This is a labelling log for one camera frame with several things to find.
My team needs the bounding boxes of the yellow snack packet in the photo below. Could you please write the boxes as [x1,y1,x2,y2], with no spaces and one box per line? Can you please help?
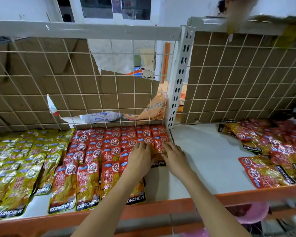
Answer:
[274,22,296,49]

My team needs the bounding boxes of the white wire mesh panel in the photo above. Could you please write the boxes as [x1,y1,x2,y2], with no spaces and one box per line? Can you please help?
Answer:
[0,37,176,132]
[180,31,296,125]

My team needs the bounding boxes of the white perforated shelf upright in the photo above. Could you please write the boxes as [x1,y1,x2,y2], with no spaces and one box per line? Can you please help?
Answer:
[165,25,197,130]

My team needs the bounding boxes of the person's left hand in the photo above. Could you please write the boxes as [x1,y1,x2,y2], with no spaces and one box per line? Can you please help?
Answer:
[123,142,157,181]

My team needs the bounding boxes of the white framed window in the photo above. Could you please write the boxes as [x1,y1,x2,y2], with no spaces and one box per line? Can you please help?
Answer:
[55,0,164,25]

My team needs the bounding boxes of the cardboard box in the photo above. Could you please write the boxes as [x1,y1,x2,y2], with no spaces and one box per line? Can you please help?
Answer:
[140,48,155,72]

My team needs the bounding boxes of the brown cardboard sheet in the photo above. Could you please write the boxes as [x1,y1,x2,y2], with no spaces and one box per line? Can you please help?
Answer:
[181,31,296,124]
[0,38,161,132]

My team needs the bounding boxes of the rows of red packets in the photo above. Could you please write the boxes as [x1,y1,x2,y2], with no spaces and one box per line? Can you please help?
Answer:
[48,125,171,215]

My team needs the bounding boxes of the pink plastic stool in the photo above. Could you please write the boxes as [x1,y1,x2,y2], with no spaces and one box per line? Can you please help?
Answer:
[226,202,270,224]

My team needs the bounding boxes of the rows of yellow green packets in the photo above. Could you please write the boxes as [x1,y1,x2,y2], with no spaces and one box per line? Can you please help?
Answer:
[0,129,75,221]

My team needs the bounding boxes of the orange plastic bag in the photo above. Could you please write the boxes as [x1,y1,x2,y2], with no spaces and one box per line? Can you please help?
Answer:
[123,82,188,122]

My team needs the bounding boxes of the person's right forearm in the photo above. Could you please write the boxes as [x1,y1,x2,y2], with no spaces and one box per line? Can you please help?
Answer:
[178,171,252,237]

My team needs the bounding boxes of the red snack packet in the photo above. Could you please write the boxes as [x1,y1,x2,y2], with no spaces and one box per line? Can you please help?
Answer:
[152,135,170,168]

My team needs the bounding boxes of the loose pile of red packets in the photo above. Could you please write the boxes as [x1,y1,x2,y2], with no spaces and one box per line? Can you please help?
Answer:
[217,118,296,189]

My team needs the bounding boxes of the white shelf top rail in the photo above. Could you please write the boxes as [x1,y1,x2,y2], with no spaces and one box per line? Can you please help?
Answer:
[0,20,182,42]
[187,16,296,38]

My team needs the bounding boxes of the orange metal post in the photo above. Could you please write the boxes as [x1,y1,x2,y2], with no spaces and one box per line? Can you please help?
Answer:
[161,42,171,83]

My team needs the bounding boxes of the white plastic bag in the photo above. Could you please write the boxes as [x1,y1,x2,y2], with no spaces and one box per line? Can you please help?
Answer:
[47,94,123,124]

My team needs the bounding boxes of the person's right hand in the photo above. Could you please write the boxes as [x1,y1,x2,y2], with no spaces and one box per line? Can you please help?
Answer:
[161,142,196,182]

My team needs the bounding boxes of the orange shelf front rail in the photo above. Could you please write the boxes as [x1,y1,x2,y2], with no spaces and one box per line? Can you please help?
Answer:
[194,184,296,208]
[0,198,196,237]

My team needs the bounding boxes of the person's left forearm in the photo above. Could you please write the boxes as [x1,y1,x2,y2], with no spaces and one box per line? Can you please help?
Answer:
[71,173,146,237]

